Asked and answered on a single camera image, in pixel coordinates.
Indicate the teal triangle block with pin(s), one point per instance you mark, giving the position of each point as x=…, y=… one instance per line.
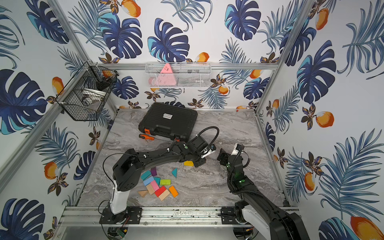
x=175, y=173

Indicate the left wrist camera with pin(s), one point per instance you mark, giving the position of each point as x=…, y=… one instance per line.
x=210, y=150

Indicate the green block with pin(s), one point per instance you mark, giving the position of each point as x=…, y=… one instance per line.
x=165, y=182

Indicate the small teal block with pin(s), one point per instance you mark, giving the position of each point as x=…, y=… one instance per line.
x=157, y=180

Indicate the aluminium front rail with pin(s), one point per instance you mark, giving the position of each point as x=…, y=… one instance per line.
x=151, y=217

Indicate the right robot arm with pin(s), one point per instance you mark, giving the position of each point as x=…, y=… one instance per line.
x=271, y=221

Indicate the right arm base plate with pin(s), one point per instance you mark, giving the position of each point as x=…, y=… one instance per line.
x=241, y=216

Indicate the white mesh wall basket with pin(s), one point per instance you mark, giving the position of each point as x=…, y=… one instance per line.
x=187, y=74

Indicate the orange rectangular block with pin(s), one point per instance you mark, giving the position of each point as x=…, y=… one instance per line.
x=173, y=191

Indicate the pink block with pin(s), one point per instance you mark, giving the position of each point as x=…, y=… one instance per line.
x=155, y=185

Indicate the teal rectangular block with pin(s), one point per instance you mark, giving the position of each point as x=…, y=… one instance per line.
x=146, y=175

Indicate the natural wood rectangular block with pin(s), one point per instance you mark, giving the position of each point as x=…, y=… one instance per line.
x=164, y=195

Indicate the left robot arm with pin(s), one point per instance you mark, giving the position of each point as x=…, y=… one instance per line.
x=128, y=170

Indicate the purple block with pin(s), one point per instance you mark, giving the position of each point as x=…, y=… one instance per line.
x=153, y=171

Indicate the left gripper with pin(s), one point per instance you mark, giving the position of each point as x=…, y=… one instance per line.
x=199, y=156

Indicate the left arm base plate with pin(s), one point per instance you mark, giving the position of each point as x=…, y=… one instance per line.
x=131, y=215

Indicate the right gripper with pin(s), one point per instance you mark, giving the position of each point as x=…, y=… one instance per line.
x=226, y=156

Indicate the red block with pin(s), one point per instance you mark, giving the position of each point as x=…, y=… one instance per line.
x=159, y=191

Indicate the light blue block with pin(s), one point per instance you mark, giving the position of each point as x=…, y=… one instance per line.
x=148, y=181

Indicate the orange handled screwdriver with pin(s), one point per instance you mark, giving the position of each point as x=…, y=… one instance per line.
x=151, y=138

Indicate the natural wood triangle block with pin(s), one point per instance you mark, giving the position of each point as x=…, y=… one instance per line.
x=143, y=193

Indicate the black wire basket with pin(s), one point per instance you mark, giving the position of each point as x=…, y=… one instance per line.
x=85, y=96

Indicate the black plastic tool case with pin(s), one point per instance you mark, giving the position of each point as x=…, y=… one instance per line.
x=169, y=121

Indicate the pink triangle card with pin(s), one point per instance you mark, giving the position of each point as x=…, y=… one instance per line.
x=166, y=77

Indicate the yellow block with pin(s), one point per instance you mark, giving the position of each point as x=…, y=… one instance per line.
x=189, y=163

